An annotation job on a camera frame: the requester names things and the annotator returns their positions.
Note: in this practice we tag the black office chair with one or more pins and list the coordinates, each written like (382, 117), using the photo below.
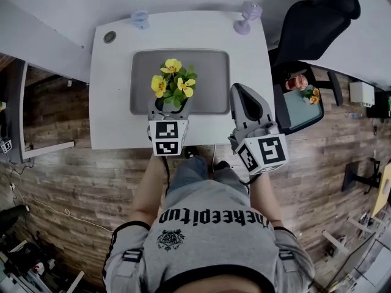
(311, 26)

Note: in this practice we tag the yellow potted flower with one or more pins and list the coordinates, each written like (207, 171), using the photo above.
(174, 81)

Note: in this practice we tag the yellow board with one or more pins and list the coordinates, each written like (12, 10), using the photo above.
(383, 194)

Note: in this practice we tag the pink cup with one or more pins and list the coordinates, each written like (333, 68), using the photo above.
(296, 82)

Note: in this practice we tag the person's left forearm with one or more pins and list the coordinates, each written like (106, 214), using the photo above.
(148, 188)

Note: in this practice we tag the person's black left shoe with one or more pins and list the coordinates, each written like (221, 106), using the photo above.
(191, 152)

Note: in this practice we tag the spare hand-held gripper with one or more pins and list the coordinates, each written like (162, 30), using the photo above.
(5, 146)

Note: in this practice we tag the person's grey shirt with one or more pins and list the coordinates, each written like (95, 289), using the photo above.
(214, 249)

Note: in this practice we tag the white table frame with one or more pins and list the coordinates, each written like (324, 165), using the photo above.
(22, 102)

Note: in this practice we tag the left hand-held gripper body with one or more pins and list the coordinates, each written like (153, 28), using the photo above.
(166, 139)

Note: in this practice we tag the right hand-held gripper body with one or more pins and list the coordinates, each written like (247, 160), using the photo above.
(268, 151)

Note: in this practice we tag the person's black right shoe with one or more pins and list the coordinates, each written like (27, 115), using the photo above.
(221, 165)

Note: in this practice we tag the white box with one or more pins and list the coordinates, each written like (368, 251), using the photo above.
(362, 93)

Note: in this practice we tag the grey tray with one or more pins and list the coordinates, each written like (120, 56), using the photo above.
(210, 81)

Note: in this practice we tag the teal tray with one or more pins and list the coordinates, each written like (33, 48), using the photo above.
(301, 113)

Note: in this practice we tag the person's right forearm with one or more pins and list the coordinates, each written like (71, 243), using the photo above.
(265, 197)

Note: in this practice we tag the orange potted flower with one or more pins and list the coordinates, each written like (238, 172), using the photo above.
(313, 96)

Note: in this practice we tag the black monitor stand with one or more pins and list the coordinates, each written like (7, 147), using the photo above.
(349, 175)

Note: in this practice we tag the person's black shoe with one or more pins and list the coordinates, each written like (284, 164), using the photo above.
(191, 152)
(221, 165)

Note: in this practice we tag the person's blue jeans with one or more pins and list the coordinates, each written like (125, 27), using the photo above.
(189, 172)

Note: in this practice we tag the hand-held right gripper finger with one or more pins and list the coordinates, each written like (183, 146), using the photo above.
(236, 102)
(265, 108)

